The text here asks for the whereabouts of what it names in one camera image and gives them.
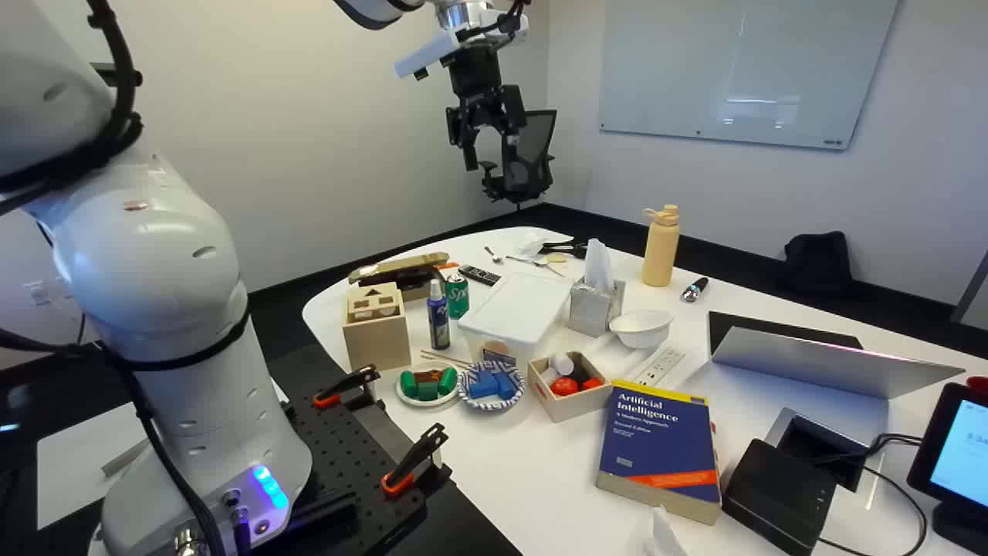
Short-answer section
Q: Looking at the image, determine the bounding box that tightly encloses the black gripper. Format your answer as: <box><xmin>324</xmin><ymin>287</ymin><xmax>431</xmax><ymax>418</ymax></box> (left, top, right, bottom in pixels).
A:
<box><xmin>445</xmin><ymin>44</ymin><xmax>526</xmax><ymax>170</ymax></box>

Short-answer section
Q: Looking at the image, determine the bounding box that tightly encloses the white lunchbox lid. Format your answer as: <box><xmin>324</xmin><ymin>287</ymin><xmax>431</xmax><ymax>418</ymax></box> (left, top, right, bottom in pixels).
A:
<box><xmin>462</xmin><ymin>271</ymin><xmax>572</xmax><ymax>346</ymax></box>

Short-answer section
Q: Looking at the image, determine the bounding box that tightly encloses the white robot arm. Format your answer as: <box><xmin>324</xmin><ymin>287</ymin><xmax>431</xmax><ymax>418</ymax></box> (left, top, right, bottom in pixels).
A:
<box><xmin>0</xmin><ymin>0</ymin><xmax>312</xmax><ymax>556</ymax></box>

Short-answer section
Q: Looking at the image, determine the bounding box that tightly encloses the black office chair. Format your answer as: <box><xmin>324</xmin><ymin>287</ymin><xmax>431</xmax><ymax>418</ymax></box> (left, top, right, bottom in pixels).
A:
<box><xmin>483</xmin><ymin>108</ymin><xmax>556</xmax><ymax>203</ymax></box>

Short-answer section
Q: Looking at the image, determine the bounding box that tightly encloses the black remote control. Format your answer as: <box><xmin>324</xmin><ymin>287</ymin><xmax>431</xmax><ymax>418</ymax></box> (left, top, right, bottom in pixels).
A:
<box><xmin>458</xmin><ymin>265</ymin><xmax>499</xmax><ymax>287</ymax></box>

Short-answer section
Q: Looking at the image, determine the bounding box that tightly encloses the wooden brush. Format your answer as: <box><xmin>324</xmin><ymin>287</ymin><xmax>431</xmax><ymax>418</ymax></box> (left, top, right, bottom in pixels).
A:
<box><xmin>350</xmin><ymin>253</ymin><xmax>448</xmax><ymax>291</ymax></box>

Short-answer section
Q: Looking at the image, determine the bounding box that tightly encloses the green soda can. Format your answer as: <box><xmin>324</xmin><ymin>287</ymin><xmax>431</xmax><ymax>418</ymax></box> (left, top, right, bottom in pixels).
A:
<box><xmin>445</xmin><ymin>277</ymin><xmax>468</xmax><ymax>318</ymax></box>

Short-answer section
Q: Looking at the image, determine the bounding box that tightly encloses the small sanitizer spray bottle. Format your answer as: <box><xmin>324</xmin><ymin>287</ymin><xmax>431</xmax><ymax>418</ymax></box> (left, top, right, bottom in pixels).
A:
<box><xmin>427</xmin><ymin>277</ymin><xmax>451</xmax><ymax>350</ymax></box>

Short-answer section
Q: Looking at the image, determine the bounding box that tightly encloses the white tissue box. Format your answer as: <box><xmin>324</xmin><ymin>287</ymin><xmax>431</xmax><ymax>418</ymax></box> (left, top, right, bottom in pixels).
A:
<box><xmin>568</xmin><ymin>238</ymin><xmax>624</xmax><ymax>336</ymax></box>

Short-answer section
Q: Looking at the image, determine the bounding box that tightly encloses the tan squeeze bottle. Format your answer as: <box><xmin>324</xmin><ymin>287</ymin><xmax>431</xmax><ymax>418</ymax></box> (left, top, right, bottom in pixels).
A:
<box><xmin>642</xmin><ymin>203</ymin><xmax>680</xmax><ymax>287</ymax></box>

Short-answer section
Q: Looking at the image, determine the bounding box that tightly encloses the wooden shape sorter box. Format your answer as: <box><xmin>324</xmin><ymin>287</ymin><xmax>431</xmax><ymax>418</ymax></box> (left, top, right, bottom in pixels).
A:
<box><xmin>344</xmin><ymin>282</ymin><xmax>412</xmax><ymax>371</ymax></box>

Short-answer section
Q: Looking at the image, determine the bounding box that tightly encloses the white bowl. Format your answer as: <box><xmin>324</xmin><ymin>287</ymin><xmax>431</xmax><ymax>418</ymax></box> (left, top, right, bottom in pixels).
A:
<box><xmin>608</xmin><ymin>309</ymin><xmax>671</xmax><ymax>353</ymax></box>

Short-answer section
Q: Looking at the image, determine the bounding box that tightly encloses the blue patterned paper plate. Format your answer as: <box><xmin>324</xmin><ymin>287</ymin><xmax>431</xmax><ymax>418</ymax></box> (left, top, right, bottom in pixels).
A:
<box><xmin>461</xmin><ymin>363</ymin><xmax>526</xmax><ymax>413</ymax></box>

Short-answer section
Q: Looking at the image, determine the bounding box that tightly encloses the white plate with green blocks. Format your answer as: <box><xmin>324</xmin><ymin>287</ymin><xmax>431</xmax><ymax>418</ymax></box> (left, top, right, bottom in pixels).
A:
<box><xmin>396</xmin><ymin>369</ymin><xmax>461</xmax><ymax>407</ymax></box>

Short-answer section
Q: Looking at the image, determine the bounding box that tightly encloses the black marker pen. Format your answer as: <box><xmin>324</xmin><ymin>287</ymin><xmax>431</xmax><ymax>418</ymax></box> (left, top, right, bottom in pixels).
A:
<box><xmin>680</xmin><ymin>277</ymin><xmax>709</xmax><ymax>302</ymax></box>

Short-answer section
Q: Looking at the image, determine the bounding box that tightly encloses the wooden box with red items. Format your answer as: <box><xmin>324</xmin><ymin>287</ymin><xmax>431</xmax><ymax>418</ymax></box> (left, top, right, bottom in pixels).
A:
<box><xmin>529</xmin><ymin>353</ymin><xmax>610</xmax><ymax>424</ymax></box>

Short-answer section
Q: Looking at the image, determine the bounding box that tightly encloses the black orange clamp far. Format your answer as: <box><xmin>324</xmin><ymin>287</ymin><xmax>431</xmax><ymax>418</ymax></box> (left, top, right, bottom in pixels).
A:
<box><xmin>309</xmin><ymin>365</ymin><xmax>379</xmax><ymax>410</ymax></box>

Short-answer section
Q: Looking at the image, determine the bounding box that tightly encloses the black orange clamp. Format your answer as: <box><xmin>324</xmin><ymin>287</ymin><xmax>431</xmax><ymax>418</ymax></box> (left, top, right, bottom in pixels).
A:
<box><xmin>379</xmin><ymin>424</ymin><xmax>451</xmax><ymax>502</ymax></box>
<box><xmin>309</xmin><ymin>365</ymin><xmax>379</xmax><ymax>410</ymax></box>

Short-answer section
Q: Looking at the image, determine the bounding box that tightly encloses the white keypad remote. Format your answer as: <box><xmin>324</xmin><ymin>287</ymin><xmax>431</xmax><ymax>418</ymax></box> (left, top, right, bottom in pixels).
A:
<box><xmin>635</xmin><ymin>346</ymin><xmax>686</xmax><ymax>387</ymax></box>

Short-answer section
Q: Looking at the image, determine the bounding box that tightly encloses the black orange clamp near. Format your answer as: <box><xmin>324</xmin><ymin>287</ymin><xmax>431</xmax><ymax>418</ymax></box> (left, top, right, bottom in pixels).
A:
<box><xmin>379</xmin><ymin>424</ymin><xmax>451</xmax><ymax>502</ymax></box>

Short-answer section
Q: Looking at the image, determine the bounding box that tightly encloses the blue and yellow book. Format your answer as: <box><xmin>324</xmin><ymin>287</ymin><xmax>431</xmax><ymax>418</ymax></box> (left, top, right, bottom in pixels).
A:
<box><xmin>596</xmin><ymin>379</ymin><xmax>723</xmax><ymax>524</ymax></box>

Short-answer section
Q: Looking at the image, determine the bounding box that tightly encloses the black backpack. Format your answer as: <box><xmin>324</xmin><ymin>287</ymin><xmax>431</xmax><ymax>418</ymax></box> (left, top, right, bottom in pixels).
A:
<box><xmin>785</xmin><ymin>233</ymin><xmax>853</xmax><ymax>300</ymax></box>

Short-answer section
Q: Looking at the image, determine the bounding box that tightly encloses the silver open laptop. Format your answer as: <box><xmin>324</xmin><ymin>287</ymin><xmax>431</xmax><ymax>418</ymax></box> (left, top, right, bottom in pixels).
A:
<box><xmin>695</xmin><ymin>324</ymin><xmax>959</xmax><ymax>439</ymax></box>

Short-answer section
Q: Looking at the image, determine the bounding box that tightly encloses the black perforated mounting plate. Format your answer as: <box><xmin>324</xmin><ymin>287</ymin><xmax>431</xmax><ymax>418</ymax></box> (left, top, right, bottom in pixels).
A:
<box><xmin>269</xmin><ymin>343</ymin><xmax>521</xmax><ymax>556</ymax></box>

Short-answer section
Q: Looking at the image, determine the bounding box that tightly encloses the black power adapter box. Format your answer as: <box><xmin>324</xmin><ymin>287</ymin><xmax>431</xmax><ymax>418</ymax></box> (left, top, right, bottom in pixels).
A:
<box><xmin>723</xmin><ymin>439</ymin><xmax>836</xmax><ymax>556</ymax></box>

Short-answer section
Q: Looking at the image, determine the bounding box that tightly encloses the black tablet screen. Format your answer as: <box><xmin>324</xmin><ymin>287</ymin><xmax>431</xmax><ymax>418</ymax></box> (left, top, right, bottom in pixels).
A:
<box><xmin>909</xmin><ymin>382</ymin><xmax>988</xmax><ymax>556</ymax></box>

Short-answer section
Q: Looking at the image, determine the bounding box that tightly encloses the wall whiteboard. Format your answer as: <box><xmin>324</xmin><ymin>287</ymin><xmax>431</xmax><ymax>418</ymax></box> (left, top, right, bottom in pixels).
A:
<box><xmin>600</xmin><ymin>0</ymin><xmax>902</xmax><ymax>151</ymax></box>

